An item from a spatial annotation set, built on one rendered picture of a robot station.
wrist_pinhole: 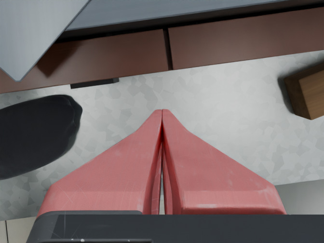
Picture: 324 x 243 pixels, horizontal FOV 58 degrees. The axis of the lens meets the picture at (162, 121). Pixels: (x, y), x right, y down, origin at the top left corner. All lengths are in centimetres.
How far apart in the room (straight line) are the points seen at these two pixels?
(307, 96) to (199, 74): 15
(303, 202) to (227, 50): 113
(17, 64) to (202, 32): 17
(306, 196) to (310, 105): 95
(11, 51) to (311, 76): 35
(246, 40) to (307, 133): 24
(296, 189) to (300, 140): 85
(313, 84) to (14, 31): 35
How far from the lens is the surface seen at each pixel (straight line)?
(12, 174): 49
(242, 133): 46
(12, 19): 28
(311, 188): 136
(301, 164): 51
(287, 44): 32
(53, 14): 27
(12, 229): 107
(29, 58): 27
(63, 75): 30
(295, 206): 136
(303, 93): 43
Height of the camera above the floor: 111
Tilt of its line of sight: 80 degrees down
